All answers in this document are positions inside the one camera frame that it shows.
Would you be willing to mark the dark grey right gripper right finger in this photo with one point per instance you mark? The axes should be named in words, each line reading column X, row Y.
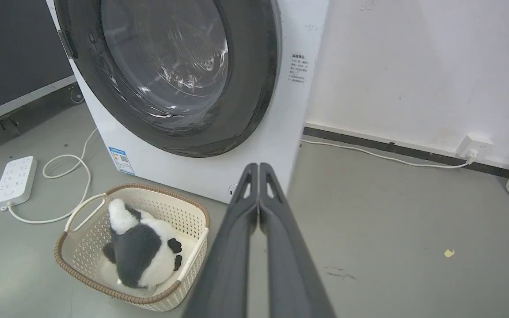
column 290, row 265

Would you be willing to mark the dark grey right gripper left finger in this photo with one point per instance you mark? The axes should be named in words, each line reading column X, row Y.
column 228, row 260

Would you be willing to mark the white washing machine body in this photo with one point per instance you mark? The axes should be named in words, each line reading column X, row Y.
column 219, row 163

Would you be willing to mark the dark round washing machine door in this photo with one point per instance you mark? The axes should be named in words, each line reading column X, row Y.
column 237, row 110

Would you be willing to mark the black and white plush toy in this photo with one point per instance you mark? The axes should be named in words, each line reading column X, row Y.
column 144, row 251

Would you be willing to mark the cream woven laundry basket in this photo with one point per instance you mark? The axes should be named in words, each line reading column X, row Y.
column 82, row 247

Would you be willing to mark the blue energy label sticker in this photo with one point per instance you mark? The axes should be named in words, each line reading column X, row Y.
column 121, row 160

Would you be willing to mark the yellow paper scrap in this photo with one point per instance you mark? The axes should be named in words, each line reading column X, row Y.
column 448, row 253

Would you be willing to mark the white power strip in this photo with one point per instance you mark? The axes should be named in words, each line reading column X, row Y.
column 15, row 182

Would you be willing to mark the black flight case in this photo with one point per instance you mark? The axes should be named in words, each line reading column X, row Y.
column 11, row 57

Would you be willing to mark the white wall socket plug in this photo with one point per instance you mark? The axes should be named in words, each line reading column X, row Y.
column 473, row 147

